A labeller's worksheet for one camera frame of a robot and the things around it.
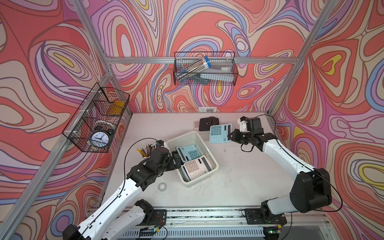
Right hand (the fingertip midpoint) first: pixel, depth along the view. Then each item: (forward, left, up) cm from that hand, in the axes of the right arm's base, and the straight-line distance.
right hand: (229, 139), depth 86 cm
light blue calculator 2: (-2, +25, -10) cm, 27 cm away
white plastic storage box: (+4, +23, -3) cm, 24 cm away
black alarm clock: (-9, +64, +17) cm, 66 cm away
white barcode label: (+40, +8, -13) cm, 43 cm away
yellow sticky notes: (+10, +61, +18) cm, 65 cm away
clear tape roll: (-21, +39, -15) cm, 47 cm away
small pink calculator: (+23, +19, -14) cm, 33 cm away
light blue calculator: (+4, +5, 0) cm, 7 cm away
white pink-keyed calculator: (-12, +19, -8) cm, 24 cm away
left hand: (-13, +31, +2) cm, 33 cm away
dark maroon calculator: (+22, +12, -10) cm, 27 cm away
